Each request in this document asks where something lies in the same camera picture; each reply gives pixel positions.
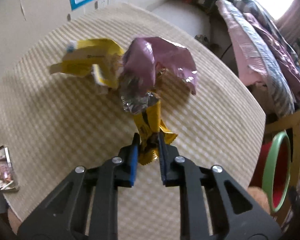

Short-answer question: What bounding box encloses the yellow black foil wrapper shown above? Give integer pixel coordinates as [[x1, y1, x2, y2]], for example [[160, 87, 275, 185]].
[[119, 76, 179, 166]]

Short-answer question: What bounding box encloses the yellow paper box wrapper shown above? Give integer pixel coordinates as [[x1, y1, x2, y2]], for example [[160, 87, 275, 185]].
[[49, 38, 124, 90]]

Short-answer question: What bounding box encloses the pink foil snack bag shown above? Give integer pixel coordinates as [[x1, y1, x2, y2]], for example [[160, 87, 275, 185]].
[[122, 37, 198, 95]]

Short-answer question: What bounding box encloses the green rimmed red trash bin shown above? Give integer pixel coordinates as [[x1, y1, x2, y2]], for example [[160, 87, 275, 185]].
[[250, 131, 291, 213]]

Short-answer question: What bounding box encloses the brown plush teddy bear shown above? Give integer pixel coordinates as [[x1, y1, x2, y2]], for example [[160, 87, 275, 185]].
[[7, 186, 270, 235]]

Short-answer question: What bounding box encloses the smartphone with lit screen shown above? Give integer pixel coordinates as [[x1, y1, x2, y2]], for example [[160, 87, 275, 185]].
[[0, 145, 19, 192]]

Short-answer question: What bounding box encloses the beige checkered tablecloth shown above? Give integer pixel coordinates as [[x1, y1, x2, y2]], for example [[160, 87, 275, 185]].
[[0, 4, 266, 219]]

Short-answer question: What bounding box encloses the bed with purple bedding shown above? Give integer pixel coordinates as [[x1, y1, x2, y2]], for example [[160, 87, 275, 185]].
[[216, 0, 300, 118]]

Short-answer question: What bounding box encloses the white wall socket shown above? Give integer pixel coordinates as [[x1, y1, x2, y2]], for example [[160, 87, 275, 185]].
[[94, 0, 115, 9]]

